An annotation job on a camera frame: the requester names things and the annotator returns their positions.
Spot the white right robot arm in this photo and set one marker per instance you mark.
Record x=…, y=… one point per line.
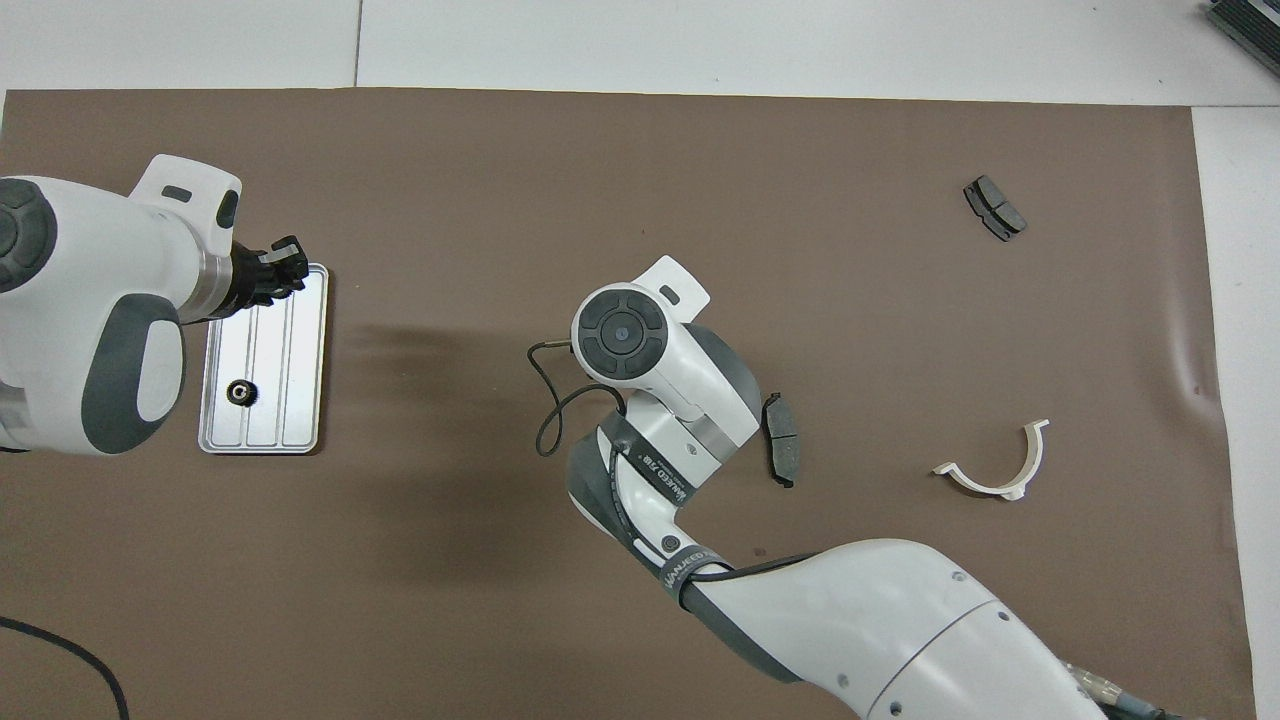
x=900, y=620

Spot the black finned metal block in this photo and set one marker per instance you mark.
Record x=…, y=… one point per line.
x=1255, y=20

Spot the short dark grey brake pad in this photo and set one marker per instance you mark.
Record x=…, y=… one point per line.
x=995, y=208

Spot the white curved plastic bracket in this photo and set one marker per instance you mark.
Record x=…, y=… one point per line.
x=985, y=484

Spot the silver metal tray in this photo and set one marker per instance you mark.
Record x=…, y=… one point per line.
x=290, y=400

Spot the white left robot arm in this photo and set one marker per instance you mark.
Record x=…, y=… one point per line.
x=90, y=260

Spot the black bearing gear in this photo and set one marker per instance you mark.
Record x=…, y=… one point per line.
x=241, y=392

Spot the long dark grey brake pad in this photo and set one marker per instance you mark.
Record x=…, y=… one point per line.
x=785, y=460

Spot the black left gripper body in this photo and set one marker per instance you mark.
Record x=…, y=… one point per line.
x=250, y=282

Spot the brown table mat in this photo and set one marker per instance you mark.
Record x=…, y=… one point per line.
x=400, y=600

